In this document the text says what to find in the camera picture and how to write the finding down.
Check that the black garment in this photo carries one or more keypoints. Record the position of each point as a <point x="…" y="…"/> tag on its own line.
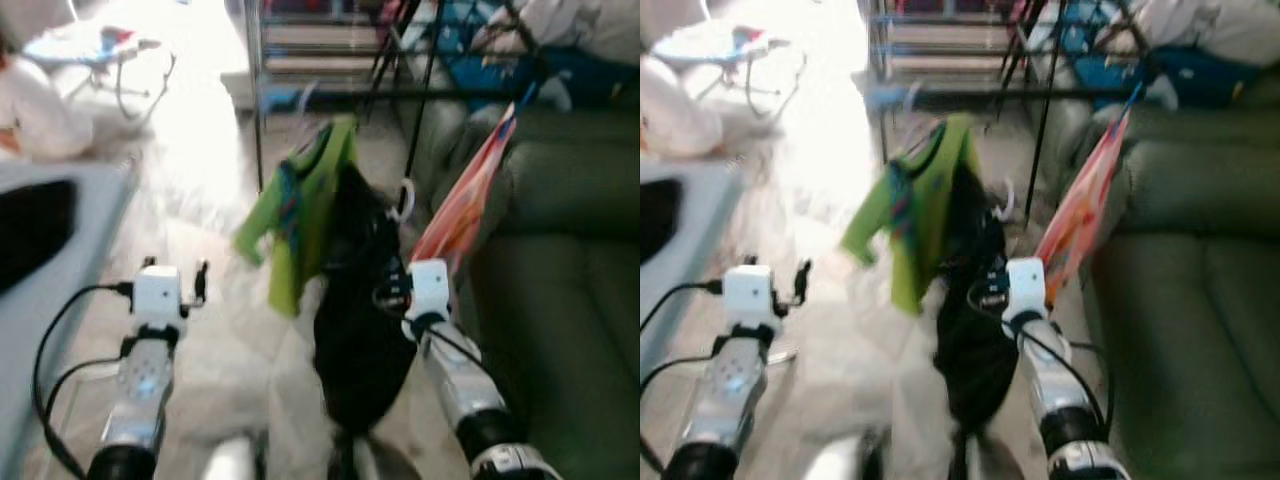
<point x="975" y="330"/>
<point x="30" y="230"/>
<point x="658" y="215"/>
<point x="355" y="320"/>

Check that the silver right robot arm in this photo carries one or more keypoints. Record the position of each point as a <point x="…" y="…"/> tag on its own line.
<point x="1050" y="385"/>
<point x="465" y="385"/>

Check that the blue hanger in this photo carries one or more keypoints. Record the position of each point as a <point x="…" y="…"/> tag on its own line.
<point x="1133" y="98"/>
<point x="522" y="100"/>

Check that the light blue folding table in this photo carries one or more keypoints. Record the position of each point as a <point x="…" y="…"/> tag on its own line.
<point x="50" y="270"/>
<point x="680" y="240"/>

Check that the pink printed garment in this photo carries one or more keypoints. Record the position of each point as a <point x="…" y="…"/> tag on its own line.
<point x="1085" y="200"/>
<point x="465" y="200"/>

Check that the green t-shirt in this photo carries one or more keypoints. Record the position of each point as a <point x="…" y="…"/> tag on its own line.
<point x="300" y="200"/>
<point x="920" y="200"/>

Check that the dark green sofa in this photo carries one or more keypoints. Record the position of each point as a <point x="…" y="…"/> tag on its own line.
<point x="1190" y="280"/>
<point x="560" y="280"/>

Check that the silver left robot leg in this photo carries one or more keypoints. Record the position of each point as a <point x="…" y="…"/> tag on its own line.
<point x="235" y="460"/>
<point x="850" y="458"/>

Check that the silver robot leg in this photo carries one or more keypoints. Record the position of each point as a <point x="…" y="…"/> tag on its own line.
<point x="985" y="462"/>
<point x="235" y="460"/>
<point x="850" y="458"/>
<point x="375" y="462"/>

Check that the child in white dress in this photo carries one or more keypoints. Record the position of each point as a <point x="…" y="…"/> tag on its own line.
<point x="35" y="110"/>
<point x="675" y="110"/>

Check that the silver right robot leg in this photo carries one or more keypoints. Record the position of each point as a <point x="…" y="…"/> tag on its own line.
<point x="375" y="462"/>
<point x="985" y="462"/>

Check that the black drying rack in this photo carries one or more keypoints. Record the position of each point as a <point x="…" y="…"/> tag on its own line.
<point x="1010" y="92"/>
<point x="400" y="92"/>

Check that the white baby bouncer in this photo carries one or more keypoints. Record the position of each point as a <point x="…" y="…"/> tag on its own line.
<point x="95" y="45"/>
<point x="720" y="42"/>

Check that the blue bag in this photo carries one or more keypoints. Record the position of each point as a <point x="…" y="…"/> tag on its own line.
<point x="490" y="50"/>
<point x="1110" y="50"/>

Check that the grey cloth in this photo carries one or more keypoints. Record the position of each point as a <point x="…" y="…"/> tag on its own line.
<point x="585" y="25"/>
<point x="1210" y="25"/>

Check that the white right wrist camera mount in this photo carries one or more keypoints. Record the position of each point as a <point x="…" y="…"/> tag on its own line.
<point x="430" y="290"/>
<point x="1025" y="288"/>

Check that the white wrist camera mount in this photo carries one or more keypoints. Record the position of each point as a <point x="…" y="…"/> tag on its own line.
<point x="750" y="295"/>
<point x="430" y="290"/>
<point x="1025" y="288"/>
<point x="158" y="295"/>

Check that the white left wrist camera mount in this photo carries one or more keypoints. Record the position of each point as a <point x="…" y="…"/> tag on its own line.
<point x="750" y="295"/>
<point x="158" y="295"/>

